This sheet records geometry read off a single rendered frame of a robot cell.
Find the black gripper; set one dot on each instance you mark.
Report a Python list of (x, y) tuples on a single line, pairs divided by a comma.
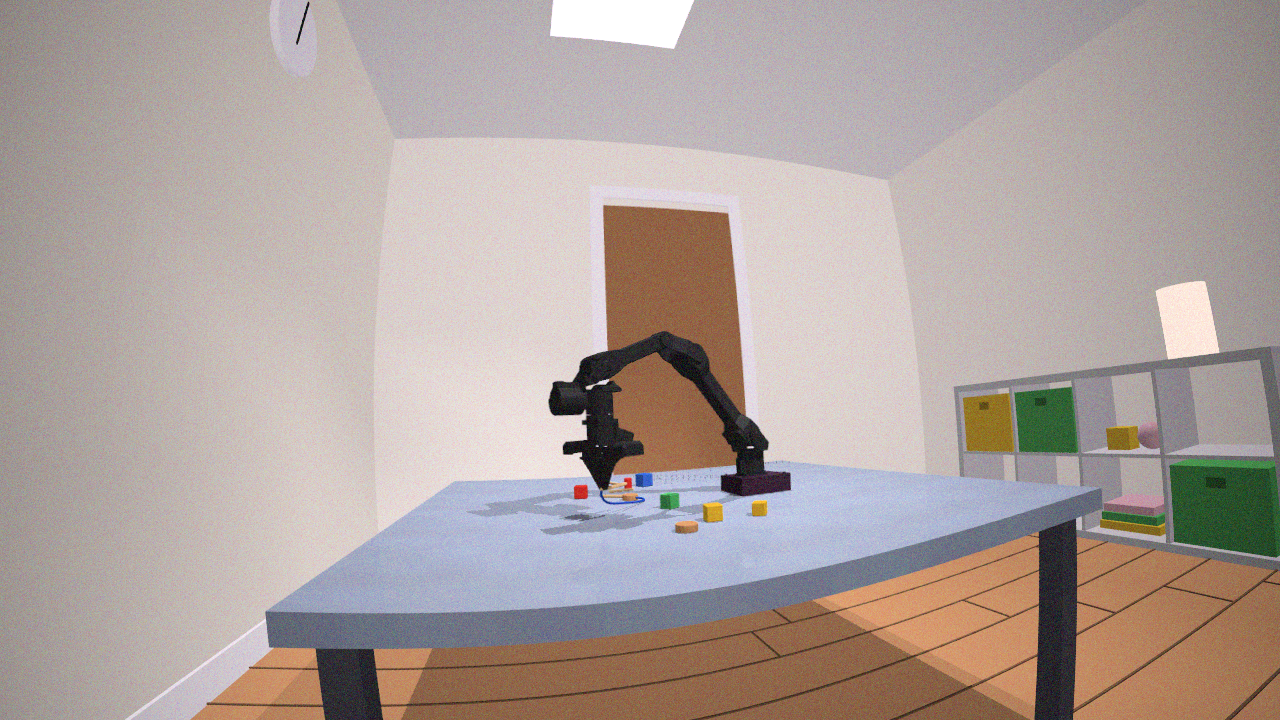
[(600, 431)]

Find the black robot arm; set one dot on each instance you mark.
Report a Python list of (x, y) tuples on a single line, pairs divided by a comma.
[(689, 360)]

